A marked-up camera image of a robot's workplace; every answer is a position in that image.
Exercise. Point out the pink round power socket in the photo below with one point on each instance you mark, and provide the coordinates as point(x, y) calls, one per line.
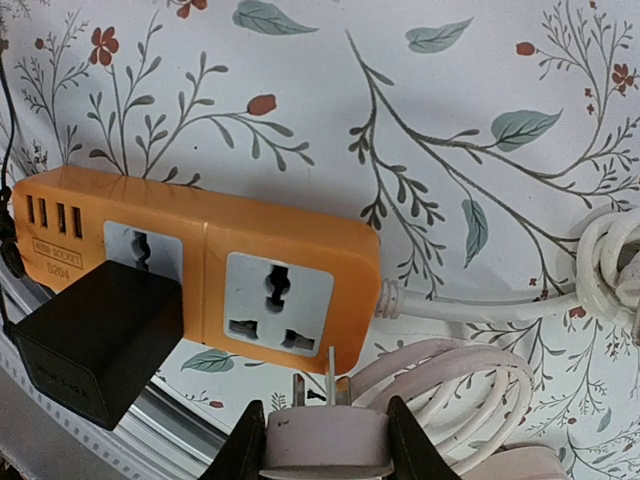
point(523, 463)

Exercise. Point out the orange power strip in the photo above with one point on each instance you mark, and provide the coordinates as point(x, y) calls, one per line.
point(268, 282)

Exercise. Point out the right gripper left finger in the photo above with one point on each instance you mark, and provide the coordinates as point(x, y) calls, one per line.
point(241, 455)

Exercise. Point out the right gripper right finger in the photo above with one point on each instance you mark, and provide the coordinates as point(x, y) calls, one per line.
point(413, 455)

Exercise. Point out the black plug adapter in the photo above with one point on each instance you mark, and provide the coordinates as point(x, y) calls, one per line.
point(117, 307)

